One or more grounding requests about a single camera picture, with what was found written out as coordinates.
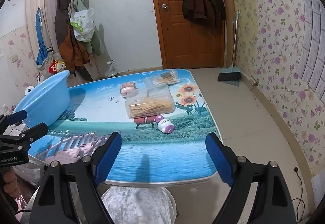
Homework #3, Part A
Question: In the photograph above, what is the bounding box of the wooden door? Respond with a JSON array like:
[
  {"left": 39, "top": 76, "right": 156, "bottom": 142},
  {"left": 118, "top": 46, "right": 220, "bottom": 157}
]
[{"left": 147, "top": 0, "right": 226, "bottom": 69}]

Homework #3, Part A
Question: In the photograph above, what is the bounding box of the pile of wooden toothpicks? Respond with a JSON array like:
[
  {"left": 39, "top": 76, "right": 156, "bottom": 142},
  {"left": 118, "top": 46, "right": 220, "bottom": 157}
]
[{"left": 127, "top": 96, "right": 174, "bottom": 118}]

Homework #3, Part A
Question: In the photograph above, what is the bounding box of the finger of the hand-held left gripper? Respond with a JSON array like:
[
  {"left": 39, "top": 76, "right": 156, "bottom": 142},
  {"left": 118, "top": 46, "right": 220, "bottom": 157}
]
[
  {"left": 15, "top": 122, "right": 49, "bottom": 142},
  {"left": 0, "top": 110, "right": 28, "bottom": 135}
]

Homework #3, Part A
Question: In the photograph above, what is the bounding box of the clear bag of cotton swabs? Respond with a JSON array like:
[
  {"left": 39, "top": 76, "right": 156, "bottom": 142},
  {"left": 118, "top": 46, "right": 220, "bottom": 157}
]
[{"left": 144, "top": 70, "right": 181, "bottom": 87}]

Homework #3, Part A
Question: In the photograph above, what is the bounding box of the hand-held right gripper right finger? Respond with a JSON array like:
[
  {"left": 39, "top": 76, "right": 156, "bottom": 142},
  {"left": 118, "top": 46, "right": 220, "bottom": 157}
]
[{"left": 205, "top": 133, "right": 296, "bottom": 224}]

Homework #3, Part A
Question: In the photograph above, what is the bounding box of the black floor cable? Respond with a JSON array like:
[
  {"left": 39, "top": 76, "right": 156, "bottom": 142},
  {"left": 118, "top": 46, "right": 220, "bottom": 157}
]
[{"left": 292, "top": 167, "right": 309, "bottom": 214}]

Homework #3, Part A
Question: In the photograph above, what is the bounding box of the red white plush toy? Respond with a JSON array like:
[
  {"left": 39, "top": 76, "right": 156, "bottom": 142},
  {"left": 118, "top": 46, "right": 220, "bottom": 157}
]
[{"left": 48, "top": 60, "right": 66, "bottom": 74}]

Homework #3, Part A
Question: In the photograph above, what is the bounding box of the grey cloth bag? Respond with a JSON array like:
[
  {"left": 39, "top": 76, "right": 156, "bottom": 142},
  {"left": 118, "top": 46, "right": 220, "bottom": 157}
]
[{"left": 36, "top": 53, "right": 64, "bottom": 73}]

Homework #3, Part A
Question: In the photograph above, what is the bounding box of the blue hanging bag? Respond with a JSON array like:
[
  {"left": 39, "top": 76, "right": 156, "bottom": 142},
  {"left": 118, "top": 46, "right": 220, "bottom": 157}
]
[{"left": 35, "top": 7, "right": 50, "bottom": 66}]

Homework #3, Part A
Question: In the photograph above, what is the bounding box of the white purple toy figure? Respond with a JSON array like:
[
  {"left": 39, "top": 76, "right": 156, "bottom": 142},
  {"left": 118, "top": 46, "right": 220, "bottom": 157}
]
[{"left": 154, "top": 114, "right": 175, "bottom": 134}]

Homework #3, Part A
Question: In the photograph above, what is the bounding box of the brown orange hanging jacket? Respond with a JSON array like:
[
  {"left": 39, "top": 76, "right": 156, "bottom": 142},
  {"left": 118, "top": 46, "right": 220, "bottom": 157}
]
[{"left": 54, "top": 0, "right": 93, "bottom": 82}]

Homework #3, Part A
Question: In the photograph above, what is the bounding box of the white green plastic bag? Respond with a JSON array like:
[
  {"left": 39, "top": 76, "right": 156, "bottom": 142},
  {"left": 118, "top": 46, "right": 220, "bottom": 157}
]
[{"left": 69, "top": 8, "right": 95, "bottom": 42}]

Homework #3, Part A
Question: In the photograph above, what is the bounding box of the light blue plastic basin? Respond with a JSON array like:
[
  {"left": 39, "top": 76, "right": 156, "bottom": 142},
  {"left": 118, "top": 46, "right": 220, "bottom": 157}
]
[{"left": 13, "top": 70, "right": 70, "bottom": 128}]

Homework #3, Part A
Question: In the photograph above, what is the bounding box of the small pink case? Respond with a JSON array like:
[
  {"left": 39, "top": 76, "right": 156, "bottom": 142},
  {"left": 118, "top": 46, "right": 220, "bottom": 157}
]
[{"left": 120, "top": 81, "right": 139, "bottom": 99}]

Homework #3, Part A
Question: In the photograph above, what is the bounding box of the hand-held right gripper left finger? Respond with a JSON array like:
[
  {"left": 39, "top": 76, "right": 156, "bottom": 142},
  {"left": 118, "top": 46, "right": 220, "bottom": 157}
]
[{"left": 29, "top": 132, "right": 123, "bottom": 224}]

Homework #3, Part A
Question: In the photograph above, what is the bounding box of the person's left hand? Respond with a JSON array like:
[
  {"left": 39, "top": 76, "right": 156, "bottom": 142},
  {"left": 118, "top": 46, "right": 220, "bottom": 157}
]
[{"left": 3, "top": 168, "right": 19, "bottom": 194}]

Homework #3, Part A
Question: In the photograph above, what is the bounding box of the white fuzzy cloth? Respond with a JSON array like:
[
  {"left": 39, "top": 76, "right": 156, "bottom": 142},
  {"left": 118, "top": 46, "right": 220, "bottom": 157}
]
[{"left": 101, "top": 185, "right": 177, "bottom": 224}]

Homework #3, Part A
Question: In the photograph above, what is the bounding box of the clear plastic box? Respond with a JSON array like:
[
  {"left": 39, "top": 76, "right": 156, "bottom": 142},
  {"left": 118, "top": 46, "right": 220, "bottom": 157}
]
[{"left": 124, "top": 85, "right": 176, "bottom": 120}]

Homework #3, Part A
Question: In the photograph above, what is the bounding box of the pale green garment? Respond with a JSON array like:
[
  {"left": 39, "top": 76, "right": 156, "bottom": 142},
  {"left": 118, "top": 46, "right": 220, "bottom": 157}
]
[{"left": 72, "top": 0, "right": 104, "bottom": 56}]

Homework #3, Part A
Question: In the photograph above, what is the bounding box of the teal broom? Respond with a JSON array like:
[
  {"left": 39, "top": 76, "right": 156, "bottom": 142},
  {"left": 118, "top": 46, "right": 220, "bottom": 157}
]
[{"left": 218, "top": 11, "right": 242, "bottom": 83}]

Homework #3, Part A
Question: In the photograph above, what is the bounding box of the clear water bottle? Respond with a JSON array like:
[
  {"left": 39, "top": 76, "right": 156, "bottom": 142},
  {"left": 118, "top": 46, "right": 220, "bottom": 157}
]
[{"left": 107, "top": 61, "right": 119, "bottom": 79}]

